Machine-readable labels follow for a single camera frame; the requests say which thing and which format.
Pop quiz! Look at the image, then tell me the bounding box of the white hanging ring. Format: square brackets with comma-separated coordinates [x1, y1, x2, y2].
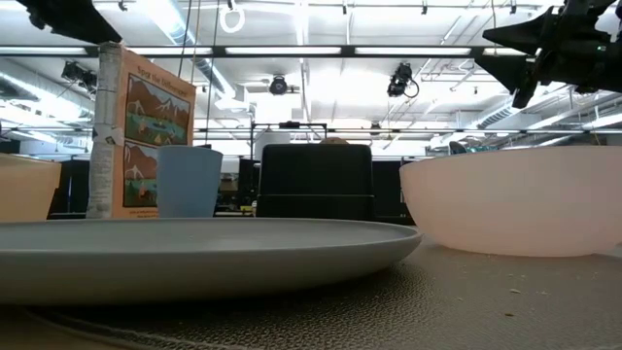
[219, 3, 246, 35]

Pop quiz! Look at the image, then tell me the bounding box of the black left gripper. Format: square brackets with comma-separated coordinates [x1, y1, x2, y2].
[14, 0, 123, 46]

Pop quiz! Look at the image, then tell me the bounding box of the grey round woven placemat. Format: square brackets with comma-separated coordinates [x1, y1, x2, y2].
[18, 231, 622, 350]

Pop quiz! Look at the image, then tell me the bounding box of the blue plastic cup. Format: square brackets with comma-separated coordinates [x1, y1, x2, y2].
[155, 144, 225, 219]

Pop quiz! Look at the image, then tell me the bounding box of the grey round plate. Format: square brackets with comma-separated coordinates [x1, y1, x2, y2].
[0, 216, 423, 306]

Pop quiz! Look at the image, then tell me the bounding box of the black toaster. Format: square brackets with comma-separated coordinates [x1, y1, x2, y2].
[255, 142, 376, 223]

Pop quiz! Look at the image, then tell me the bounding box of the pink plastic bowl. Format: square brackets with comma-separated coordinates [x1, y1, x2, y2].
[398, 145, 622, 259]

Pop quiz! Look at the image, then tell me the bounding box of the black hanging camera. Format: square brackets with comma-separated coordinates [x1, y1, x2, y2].
[386, 61, 420, 99]
[267, 74, 290, 96]
[60, 60, 98, 94]

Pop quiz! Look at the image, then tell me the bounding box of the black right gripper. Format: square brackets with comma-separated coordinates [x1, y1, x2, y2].
[474, 0, 622, 110]

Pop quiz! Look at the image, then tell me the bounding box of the orange cereal box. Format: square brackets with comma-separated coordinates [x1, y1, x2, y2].
[86, 41, 197, 221]

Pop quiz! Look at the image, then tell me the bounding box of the orange plastic tray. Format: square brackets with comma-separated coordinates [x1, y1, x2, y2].
[0, 153, 63, 224]

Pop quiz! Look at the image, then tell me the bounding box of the black aluminium rig frame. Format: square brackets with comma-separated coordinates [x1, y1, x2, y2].
[0, 44, 622, 59]

